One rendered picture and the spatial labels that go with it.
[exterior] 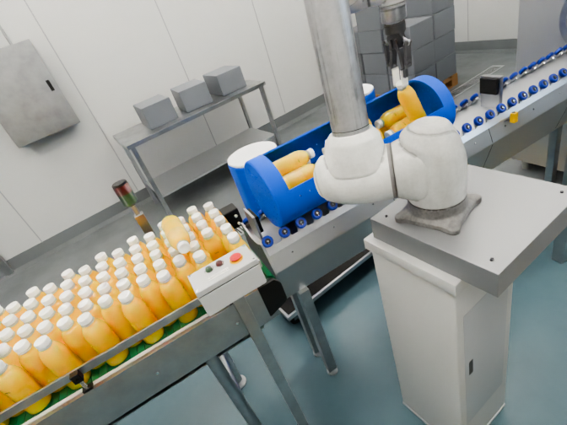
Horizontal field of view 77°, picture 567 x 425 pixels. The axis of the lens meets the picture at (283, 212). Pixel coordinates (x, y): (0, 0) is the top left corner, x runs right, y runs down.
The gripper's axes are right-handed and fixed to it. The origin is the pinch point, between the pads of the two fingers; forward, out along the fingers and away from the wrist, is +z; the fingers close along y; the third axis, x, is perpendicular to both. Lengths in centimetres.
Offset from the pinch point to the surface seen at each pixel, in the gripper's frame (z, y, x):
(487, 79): 22, 5, -57
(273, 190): 14, -7, 67
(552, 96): 41, -7, -87
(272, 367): 69, -26, 95
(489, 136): 42, -8, -42
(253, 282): 27, -29, 89
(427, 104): 18.9, 5.4, -18.3
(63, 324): 20, -9, 143
